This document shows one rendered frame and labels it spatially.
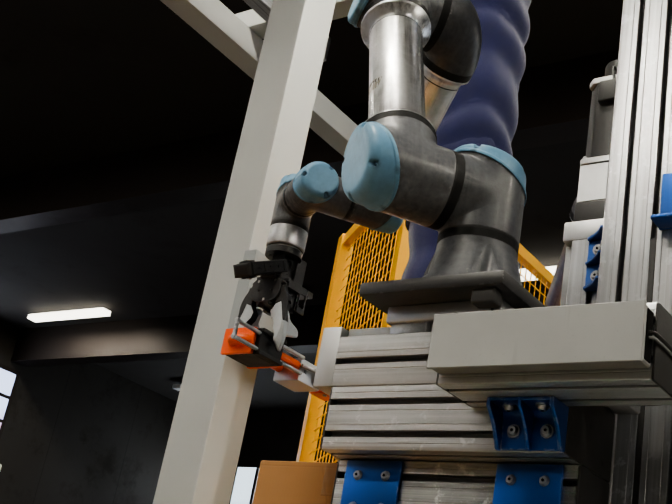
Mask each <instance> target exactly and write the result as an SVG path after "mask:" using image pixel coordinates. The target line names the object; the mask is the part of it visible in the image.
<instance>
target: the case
mask: <svg viewBox="0 0 672 504"><path fill-rule="evenodd" d="M337 464H338V463H328V462H297V461H267V460H262V461H261V463H260V468H259V473H258V478H257V483H256V488H255V492H254V497H253V502H252V504H331V498H332V493H333V487H334V481H335V476H336V470H337Z"/></svg>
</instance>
